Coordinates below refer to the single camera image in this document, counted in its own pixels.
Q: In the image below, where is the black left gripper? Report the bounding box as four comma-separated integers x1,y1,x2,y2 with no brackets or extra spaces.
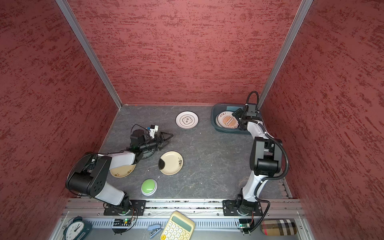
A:
140,131,174,151

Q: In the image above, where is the orange sunburst white plate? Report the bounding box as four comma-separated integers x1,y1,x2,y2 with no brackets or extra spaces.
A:
216,111,239,130

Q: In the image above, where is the cream yellow plate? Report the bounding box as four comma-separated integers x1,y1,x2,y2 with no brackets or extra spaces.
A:
158,151,184,176

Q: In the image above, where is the white plate black line motif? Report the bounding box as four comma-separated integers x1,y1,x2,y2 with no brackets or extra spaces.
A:
176,111,199,130

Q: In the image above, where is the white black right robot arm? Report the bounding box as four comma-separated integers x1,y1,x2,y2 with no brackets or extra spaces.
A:
233,104,282,216

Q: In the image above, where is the beige plate under left arm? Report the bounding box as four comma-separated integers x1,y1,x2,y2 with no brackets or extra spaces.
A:
110,165,136,178

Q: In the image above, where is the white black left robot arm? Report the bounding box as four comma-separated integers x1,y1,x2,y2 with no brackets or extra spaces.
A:
65,125,174,212

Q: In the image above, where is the light blue bin label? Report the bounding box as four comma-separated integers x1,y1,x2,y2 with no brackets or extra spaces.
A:
226,106,244,112

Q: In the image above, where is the translucent blue plastic bin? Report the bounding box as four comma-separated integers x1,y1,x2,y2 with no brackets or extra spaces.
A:
211,104,256,135

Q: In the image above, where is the blue floral porcelain plate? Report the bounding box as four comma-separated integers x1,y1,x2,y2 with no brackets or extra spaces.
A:
142,149,156,160

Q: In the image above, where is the green push button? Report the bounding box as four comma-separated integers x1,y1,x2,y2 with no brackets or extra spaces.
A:
141,179,158,196

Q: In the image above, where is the yellow calculator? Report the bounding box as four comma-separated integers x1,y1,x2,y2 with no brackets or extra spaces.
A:
160,211,196,240

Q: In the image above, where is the blue stapler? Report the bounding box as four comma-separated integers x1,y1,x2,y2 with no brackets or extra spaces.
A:
147,224,162,239

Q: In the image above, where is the plaid checked pouch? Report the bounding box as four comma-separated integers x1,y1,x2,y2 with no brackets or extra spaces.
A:
261,219,298,237

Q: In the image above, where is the teal alarm clock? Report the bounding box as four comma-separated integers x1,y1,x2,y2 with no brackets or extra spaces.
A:
63,216,92,240

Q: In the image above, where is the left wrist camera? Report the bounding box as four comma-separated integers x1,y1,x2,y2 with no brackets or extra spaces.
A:
148,125,159,139

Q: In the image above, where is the black corrugated cable conduit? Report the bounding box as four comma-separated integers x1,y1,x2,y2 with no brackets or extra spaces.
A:
245,90,290,232

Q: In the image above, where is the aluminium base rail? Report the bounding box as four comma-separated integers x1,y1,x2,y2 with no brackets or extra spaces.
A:
60,198,307,230

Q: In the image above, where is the aluminium right corner post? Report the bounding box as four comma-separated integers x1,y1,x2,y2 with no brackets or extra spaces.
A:
259,0,313,108

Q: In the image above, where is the aluminium corner post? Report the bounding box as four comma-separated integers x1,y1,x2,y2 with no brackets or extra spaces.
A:
259,0,313,108
56,0,124,110

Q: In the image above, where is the aluminium left corner post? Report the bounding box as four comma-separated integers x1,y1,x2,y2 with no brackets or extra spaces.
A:
56,0,124,110

